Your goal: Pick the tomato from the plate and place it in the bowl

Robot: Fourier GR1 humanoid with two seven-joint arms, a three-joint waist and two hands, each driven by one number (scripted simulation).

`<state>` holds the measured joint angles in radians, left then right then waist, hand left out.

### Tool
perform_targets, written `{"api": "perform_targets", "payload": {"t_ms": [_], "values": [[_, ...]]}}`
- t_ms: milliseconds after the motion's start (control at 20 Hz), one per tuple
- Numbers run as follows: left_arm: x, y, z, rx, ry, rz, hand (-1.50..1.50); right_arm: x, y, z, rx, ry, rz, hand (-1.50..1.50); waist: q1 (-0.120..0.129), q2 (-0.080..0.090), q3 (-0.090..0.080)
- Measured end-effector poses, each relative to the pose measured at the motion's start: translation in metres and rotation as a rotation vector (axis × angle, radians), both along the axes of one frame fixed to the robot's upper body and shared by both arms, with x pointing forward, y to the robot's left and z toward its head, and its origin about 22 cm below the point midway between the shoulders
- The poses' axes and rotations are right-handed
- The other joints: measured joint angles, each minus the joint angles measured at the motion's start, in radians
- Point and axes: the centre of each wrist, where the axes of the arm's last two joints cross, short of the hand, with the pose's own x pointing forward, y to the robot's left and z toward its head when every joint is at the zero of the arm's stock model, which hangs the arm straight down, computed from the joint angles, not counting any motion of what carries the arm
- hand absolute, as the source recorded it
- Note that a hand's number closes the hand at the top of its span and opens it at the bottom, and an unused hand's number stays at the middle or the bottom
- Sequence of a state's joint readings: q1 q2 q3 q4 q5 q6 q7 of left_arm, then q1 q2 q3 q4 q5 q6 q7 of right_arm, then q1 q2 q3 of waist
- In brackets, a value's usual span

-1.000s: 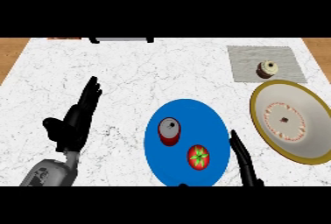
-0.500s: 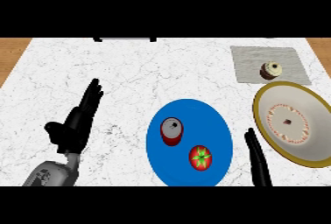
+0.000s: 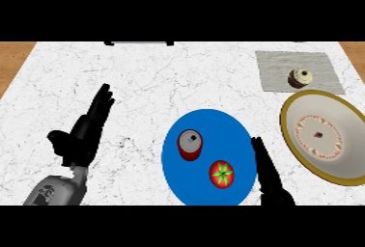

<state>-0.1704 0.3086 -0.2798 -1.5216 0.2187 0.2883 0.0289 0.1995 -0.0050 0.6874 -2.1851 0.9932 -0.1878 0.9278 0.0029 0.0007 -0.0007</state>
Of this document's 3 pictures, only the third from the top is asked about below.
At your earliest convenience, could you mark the grey placemat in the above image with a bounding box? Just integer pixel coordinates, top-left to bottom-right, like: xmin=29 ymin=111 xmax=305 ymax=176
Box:
xmin=254 ymin=50 xmax=345 ymax=96

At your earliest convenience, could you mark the dark appliance with pale panel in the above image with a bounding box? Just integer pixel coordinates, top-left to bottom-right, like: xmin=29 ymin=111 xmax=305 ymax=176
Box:
xmin=101 ymin=41 xmax=175 ymax=47

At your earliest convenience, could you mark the red can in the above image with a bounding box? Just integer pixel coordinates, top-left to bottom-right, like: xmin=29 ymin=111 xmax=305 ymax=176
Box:
xmin=175 ymin=128 xmax=205 ymax=162

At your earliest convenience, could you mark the chocolate cupcake with cream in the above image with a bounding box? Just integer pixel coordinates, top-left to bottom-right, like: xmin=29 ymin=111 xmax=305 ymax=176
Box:
xmin=286 ymin=67 xmax=313 ymax=90

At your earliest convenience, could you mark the red tomato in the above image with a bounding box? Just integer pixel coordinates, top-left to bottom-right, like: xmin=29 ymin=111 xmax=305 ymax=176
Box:
xmin=208 ymin=159 xmax=234 ymax=190

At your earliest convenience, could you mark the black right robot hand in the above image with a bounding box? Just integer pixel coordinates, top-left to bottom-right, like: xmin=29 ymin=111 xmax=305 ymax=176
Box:
xmin=249 ymin=136 xmax=296 ymax=206

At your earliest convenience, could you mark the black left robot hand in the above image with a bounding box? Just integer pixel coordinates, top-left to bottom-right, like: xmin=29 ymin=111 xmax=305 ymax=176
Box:
xmin=45 ymin=83 xmax=116 ymax=168

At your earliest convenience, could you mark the gold-rimmed white bowl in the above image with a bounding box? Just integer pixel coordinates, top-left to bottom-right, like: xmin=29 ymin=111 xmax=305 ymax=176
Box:
xmin=277 ymin=89 xmax=365 ymax=187

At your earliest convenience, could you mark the blue plate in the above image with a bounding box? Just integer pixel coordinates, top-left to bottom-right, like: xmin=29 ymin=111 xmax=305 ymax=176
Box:
xmin=159 ymin=108 xmax=258 ymax=206

